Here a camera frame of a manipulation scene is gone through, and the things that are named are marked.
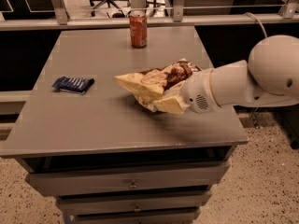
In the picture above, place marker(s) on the orange soda can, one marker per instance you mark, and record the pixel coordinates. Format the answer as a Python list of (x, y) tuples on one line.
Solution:
[(138, 29)]

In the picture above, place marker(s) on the grey drawer cabinet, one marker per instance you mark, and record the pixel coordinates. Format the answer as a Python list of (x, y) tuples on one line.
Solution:
[(104, 157)]

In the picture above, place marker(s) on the grey metal railing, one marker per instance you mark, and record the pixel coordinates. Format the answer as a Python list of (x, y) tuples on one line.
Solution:
[(21, 15)]

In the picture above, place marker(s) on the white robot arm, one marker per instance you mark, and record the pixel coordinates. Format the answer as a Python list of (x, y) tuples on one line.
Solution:
[(268, 78)]

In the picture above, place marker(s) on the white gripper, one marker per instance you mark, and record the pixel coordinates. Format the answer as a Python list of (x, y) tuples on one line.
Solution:
[(196, 90)]

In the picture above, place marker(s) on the blue rxbar blueberry wrapper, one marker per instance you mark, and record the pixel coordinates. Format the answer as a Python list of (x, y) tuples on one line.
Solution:
[(73, 84)]

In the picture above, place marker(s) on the brown sea salt chip bag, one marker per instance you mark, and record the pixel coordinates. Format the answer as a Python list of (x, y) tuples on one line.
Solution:
[(151, 85)]

